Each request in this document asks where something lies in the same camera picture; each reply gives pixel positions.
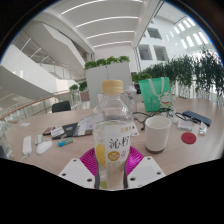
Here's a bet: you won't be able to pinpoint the open printed booklet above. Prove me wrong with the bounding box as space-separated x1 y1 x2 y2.
71 114 96 138

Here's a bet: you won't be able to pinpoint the teal and blue tube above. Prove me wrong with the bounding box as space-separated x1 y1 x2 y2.
57 137 74 148

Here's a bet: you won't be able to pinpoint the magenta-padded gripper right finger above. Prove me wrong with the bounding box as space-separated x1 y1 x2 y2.
123 145 167 190

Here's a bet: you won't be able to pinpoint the glass railing with wooden handrail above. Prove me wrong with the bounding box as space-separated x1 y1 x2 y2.
0 89 81 121

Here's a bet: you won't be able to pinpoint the small planter with green plants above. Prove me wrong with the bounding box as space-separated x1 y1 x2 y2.
68 81 89 101

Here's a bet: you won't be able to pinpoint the small white charger block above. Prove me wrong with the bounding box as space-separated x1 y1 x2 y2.
34 133 45 145

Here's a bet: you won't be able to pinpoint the dark red phone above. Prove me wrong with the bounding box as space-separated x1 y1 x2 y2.
42 126 56 136

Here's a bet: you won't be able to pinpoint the flat round red coaster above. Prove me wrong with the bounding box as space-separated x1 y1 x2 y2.
180 131 198 145

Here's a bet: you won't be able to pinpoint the black chair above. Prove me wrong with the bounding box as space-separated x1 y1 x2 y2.
51 100 72 114

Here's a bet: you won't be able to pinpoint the white card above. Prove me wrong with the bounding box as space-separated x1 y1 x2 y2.
49 126 65 138

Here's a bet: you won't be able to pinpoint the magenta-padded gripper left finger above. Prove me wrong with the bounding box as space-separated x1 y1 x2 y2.
57 147 99 190

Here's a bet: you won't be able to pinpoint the ceiling strip lights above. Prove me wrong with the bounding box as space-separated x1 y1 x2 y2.
61 0 139 48

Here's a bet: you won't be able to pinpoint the row of green hedge plants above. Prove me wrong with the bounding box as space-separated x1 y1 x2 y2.
131 46 224 101

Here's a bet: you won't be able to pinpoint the black cable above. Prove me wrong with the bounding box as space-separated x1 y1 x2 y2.
132 108 174 131

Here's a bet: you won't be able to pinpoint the clear shaker bottle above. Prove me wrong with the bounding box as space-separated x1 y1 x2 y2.
123 85 138 113

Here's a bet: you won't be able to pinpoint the black flat case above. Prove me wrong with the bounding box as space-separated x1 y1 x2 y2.
51 122 79 140

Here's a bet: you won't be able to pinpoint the white paper packet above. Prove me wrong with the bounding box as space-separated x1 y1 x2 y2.
177 119 194 132
198 121 208 136

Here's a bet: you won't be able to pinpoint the clear bottle with yellow cap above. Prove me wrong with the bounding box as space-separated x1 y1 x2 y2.
91 79 134 191

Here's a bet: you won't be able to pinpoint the white computer mouse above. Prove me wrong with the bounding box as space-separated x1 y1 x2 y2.
35 140 53 155

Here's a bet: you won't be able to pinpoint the white planter cabinet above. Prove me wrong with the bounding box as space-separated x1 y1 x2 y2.
83 55 133 108

